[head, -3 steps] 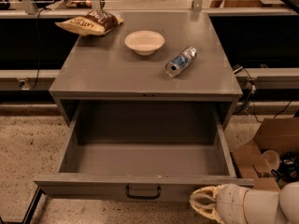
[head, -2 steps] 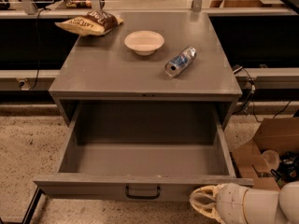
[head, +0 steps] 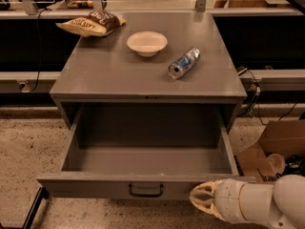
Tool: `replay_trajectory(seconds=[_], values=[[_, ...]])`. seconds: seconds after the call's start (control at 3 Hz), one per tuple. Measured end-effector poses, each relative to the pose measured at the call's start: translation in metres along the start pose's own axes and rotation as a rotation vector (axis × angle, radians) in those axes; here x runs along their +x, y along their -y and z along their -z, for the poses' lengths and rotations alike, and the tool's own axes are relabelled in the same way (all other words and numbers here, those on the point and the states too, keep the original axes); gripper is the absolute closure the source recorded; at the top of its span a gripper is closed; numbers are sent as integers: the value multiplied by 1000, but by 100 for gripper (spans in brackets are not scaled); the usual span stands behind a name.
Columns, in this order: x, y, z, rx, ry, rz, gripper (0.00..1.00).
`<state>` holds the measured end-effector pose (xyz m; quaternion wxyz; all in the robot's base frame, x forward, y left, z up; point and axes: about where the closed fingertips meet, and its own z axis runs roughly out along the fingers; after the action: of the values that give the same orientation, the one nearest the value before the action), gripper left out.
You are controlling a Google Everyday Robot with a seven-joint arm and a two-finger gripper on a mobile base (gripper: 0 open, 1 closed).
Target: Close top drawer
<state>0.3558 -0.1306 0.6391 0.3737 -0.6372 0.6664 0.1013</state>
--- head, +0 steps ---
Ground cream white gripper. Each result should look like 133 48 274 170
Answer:
189 178 246 223

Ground grey top drawer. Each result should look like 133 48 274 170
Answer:
38 103 241 200

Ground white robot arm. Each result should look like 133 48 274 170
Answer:
190 175 305 229

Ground clear plastic cup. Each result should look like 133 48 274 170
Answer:
267 154 286 175

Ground dark bottles in box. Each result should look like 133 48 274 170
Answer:
280 155 305 177

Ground open cardboard box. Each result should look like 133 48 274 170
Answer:
236 120 305 183

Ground silver blue soda can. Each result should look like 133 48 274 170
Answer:
168 47 200 80

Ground white paper bowl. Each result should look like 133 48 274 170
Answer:
127 31 168 57

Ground grey metal cabinet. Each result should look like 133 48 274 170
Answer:
51 11 246 127

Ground yellow brown chip bag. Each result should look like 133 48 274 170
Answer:
56 10 126 37

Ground black drawer handle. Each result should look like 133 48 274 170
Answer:
129 184 164 198

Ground black cables right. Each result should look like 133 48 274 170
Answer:
236 66 299 126

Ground black power cable left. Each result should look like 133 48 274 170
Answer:
29 7 51 93

